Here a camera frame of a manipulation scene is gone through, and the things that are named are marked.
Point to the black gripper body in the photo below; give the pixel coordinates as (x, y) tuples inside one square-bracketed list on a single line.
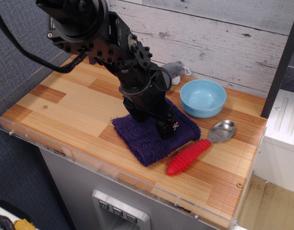
[(151, 96)]

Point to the light blue plastic bowl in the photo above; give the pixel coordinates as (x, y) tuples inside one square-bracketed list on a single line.
[(202, 98)]

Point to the clear acrylic table guard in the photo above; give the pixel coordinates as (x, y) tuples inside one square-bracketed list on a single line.
[(70, 115)]

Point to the red handled metal spoon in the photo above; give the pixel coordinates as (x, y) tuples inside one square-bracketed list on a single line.
[(219, 133)]

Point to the white toy sink counter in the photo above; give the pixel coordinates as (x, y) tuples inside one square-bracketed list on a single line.
[(275, 158)]

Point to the yellow object at corner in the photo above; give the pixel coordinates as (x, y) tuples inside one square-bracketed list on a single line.
[(23, 224)]

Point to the black right vertical post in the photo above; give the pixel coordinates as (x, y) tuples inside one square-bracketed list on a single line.
[(279, 75)]

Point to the silver dispenser button panel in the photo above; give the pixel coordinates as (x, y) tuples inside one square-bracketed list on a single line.
[(114, 214)]

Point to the grey toy cabinet front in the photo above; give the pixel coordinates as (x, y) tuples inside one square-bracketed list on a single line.
[(76, 183)]

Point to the purple terry rag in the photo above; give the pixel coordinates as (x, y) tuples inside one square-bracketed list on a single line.
[(144, 141)]

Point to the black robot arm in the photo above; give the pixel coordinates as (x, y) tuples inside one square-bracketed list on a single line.
[(88, 26)]

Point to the grey plush toy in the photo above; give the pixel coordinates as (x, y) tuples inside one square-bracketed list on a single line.
[(175, 69)]

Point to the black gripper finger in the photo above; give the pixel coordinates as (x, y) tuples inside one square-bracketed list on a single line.
[(138, 115), (166, 127)]

